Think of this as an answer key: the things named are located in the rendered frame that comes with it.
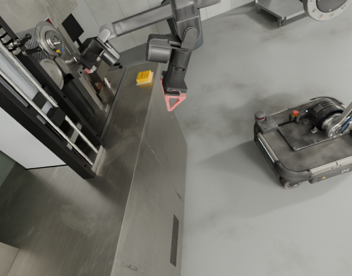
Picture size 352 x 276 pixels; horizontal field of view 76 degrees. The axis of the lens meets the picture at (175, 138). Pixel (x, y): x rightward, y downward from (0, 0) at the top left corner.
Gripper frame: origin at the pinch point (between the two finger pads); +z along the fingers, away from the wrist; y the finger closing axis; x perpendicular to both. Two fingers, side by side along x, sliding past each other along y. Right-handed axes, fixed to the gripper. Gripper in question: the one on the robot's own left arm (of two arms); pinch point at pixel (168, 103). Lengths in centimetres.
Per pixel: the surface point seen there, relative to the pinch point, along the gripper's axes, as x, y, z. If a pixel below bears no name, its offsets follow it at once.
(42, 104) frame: -38.4, 0.3, 3.5
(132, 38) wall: 16, -304, 95
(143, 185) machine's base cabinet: -4.9, 8.5, 35.8
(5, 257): -49, 29, 40
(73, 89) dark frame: -34.0, -29.9, 17.3
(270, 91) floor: 129, -98, 47
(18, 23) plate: -64, -73, 9
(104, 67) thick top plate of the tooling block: -21, -54, 18
